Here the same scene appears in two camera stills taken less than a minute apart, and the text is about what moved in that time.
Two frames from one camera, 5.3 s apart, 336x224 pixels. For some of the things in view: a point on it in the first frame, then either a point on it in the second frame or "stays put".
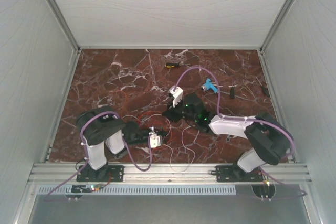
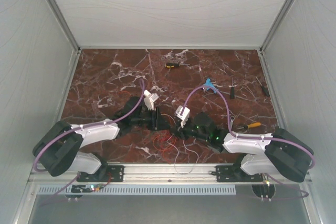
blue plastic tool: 208,85 stays put
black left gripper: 163,134 to 158,122
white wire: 167,136 to 178,153
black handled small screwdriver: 232,90 stays put
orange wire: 124,94 to 160,135
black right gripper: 170,112 to 180,132
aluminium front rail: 67,173 stays put
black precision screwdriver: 263,88 stays put
